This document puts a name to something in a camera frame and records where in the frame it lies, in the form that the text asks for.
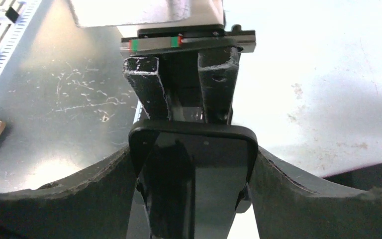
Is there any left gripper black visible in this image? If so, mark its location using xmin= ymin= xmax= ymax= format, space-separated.
xmin=120 ymin=24 xmax=256 ymax=124

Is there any black phone pink case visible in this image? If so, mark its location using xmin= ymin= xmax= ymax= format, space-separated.
xmin=324 ymin=163 xmax=382 ymax=191

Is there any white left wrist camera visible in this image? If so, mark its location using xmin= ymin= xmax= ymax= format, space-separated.
xmin=68 ymin=0 xmax=225 ymax=37

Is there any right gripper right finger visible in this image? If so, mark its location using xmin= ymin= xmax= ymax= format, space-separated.
xmin=248 ymin=148 xmax=382 ymax=239

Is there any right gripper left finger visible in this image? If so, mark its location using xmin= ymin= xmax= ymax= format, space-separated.
xmin=0 ymin=147 xmax=136 ymax=239

